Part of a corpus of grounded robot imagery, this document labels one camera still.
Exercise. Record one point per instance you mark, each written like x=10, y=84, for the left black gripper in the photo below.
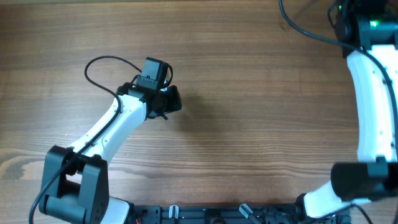
x=175, y=104

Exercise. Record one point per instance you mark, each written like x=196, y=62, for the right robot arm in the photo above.
x=367, y=33

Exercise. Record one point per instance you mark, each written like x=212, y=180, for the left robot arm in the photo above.
x=75, y=184

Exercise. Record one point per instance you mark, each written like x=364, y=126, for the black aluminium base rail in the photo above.
x=267, y=214

